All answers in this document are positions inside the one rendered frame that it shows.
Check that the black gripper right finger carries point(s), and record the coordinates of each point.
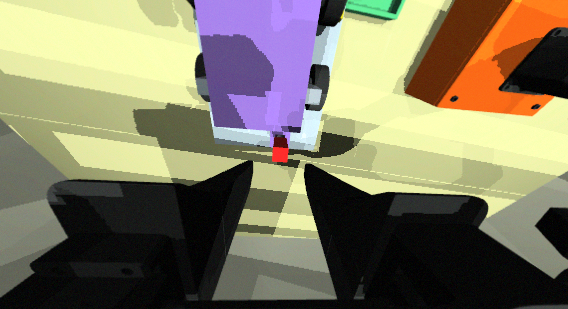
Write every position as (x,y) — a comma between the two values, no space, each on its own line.
(355,227)

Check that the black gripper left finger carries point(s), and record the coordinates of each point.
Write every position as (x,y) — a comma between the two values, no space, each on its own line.
(201,219)

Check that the red-headed stop pin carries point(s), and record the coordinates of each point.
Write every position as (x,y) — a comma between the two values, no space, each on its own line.
(280,149)

